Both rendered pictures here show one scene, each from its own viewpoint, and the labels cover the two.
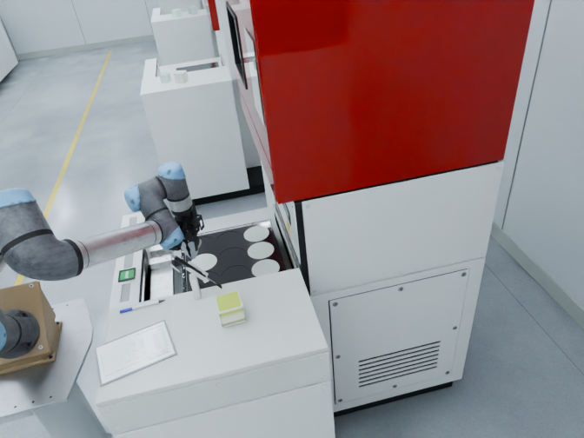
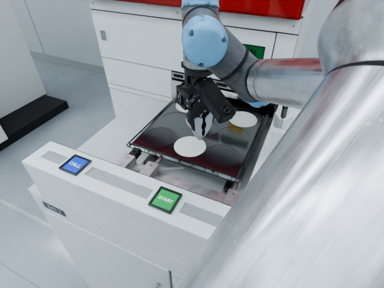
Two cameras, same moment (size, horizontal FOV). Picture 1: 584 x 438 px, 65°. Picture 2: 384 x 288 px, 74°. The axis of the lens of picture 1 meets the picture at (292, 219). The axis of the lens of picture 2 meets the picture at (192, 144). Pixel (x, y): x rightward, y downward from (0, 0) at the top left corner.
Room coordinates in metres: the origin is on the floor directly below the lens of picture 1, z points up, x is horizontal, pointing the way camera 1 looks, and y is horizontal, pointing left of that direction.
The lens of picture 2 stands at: (0.98, 0.85, 1.42)
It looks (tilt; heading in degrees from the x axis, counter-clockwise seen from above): 40 degrees down; 304
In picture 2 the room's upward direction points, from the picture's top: straight up
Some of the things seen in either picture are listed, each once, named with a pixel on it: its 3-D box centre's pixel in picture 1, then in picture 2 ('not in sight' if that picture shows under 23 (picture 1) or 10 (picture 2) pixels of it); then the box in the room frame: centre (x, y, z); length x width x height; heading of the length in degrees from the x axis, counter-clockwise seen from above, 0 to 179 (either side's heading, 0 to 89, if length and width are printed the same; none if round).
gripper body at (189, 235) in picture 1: (186, 220); (196, 87); (1.29, 0.35, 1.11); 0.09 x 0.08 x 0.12; 158
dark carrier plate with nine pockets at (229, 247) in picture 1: (232, 256); (203, 128); (1.34, 0.24, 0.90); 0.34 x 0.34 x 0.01; 9
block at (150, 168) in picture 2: (161, 262); (146, 174); (1.36, 0.51, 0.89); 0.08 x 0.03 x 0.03; 99
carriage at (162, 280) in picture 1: (162, 281); (171, 190); (1.28, 0.50, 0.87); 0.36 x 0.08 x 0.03; 9
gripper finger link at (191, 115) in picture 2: not in sight; (195, 115); (1.28, 0.38, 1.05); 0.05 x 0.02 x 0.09; 68
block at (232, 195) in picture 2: not in sight; (230, 204); (1.12, 0.47, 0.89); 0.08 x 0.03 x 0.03; 99
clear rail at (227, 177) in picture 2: (183, 267); (179, 162); (1.31, 0.42, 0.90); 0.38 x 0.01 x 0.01; 9
